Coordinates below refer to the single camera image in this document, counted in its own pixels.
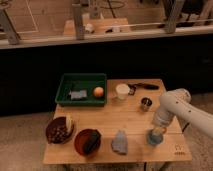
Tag wooden folding table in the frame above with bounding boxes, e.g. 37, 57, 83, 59
43, 79, 191, 164

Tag blue sponge in tray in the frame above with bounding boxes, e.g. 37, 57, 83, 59
69, 90, 87, 100

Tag dark green sponge block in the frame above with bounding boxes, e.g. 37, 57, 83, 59
83, 130, 101, 155

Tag banana slice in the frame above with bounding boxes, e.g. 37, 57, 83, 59
66, 115, 72, 134

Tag black peeler tool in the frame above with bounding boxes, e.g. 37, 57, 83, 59
127, 83, 159, 95

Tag dark metal cup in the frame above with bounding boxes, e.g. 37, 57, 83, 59
141, 97, 152, 112

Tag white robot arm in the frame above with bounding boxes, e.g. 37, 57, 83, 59
153, 88, 213, 139

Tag orange fruit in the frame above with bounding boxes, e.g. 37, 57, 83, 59
93, 87, 104, 98

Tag dark brown bowl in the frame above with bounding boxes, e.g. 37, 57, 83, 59
45, 117, 74, 144

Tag green plastic tray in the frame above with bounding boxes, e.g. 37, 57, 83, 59
55, 73, 107, 107

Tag crumpled blue cloth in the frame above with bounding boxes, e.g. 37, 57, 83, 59
111, 130, 128, 155

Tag red bowl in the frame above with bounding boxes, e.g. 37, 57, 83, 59
74, 129, 101, 158

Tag blue cup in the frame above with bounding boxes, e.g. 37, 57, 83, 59
146, 130, 163, 146

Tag black cable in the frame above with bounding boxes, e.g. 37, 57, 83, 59
181, 122, 190, 133

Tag white cup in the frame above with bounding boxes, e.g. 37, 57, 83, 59
115, 84, 130, 100

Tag wooden background table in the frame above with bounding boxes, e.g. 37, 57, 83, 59
63, 18, 131, 36

